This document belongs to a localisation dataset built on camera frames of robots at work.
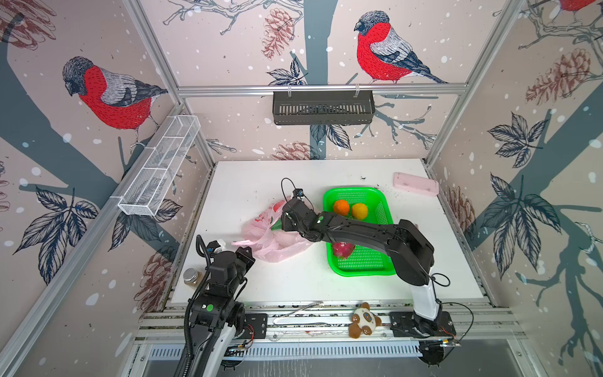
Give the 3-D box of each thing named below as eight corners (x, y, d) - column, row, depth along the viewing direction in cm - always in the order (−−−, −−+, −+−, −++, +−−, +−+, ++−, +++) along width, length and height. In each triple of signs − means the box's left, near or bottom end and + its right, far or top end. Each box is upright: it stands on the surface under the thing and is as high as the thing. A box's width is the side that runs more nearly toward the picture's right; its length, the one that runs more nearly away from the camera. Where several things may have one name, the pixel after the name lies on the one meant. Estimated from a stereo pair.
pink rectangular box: (392, 188, 113) (394, 183, 111) (393, 175, 119) (395, 170, 116) (436, 198, 109) (439, 193, 107) (435, 184, 115) (438, 179, 112)
